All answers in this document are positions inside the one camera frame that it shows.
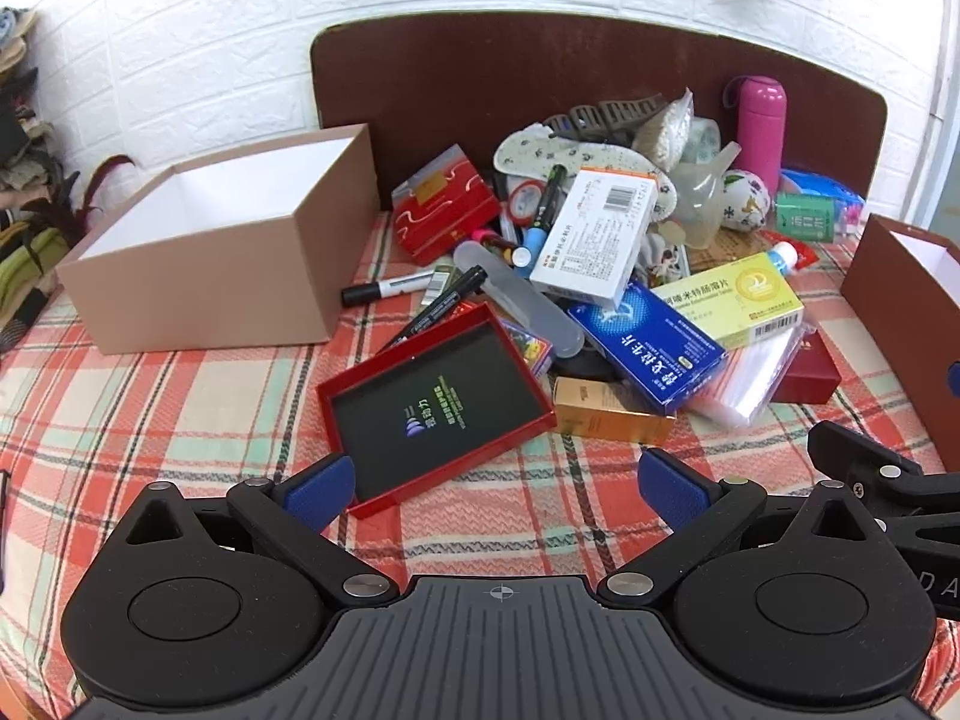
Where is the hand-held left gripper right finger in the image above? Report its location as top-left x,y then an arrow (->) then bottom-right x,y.
600,447 -> 897,605

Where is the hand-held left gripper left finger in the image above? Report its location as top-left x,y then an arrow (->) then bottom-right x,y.
112,454 -> 398,605

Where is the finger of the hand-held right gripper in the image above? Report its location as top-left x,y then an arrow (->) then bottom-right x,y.
808,420 -> 960,522

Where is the gold carton box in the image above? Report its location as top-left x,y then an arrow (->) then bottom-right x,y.
553,377 -> 676,445

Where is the red tray with black inside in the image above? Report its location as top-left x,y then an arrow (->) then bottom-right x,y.
315,301 -> 557,520

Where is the colourful playing card pack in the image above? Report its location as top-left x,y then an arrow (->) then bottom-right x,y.
499,319 -> 556,380

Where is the beige cardboard box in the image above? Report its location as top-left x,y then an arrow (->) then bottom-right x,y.
56,124 -> 381,356

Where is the dark red box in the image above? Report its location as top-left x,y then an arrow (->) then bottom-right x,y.
769,330 -> 843,406

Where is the brown open box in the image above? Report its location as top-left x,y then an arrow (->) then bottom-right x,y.
840,214 -> 960,475

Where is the blue medicine box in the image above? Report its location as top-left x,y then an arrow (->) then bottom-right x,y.
568,281 -> 727,415

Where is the plaid tablecloth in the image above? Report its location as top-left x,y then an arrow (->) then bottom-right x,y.
0,210 -> 960,698

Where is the yellow-green medicine box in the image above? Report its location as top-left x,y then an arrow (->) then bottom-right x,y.
651,253 -> 805,350

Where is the black and white marker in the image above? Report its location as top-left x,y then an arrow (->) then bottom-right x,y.
341,270 -> 437,308

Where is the black pen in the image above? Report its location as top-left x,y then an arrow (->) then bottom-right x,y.
379,265 -> 487,353

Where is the green carton box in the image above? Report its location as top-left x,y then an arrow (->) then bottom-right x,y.
775,191 -> 836,243

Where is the translucent plastic case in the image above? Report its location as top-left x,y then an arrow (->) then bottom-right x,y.
452,240 -> 586,359

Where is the blue tissue pack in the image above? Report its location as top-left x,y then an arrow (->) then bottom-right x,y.
780,169 -> 867,241

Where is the white medicine box orange stripe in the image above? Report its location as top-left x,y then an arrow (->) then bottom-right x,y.
529,167 -> 659,308

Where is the floral egg-shaped pouch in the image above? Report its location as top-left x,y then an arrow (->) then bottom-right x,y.
720,170 -> 771,232

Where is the clear plastic funnel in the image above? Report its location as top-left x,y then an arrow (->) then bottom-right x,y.
666,141 -> 743,250

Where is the red box with gold pattern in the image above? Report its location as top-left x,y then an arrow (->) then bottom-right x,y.
391,145 -> 502,265

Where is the black marker with bright label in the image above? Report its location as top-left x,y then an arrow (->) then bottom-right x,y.
531,163 -> 568,232

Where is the red tape roll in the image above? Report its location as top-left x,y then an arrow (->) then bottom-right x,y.
504,180 -> 547,221

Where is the pink thermos bottle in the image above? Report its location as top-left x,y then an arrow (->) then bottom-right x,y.
736,76 -> 788,188

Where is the bag of white beads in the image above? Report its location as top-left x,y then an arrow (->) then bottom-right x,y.
634,88 -> 695,173

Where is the floral shoe insole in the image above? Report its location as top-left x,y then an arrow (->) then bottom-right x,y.
493,122 -> 680,224

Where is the grey hair claw clip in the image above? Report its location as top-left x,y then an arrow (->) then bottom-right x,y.
544,94 -> 668,145

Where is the brown wooden headboard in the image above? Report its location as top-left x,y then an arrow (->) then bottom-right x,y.
310,11 -> 890,220

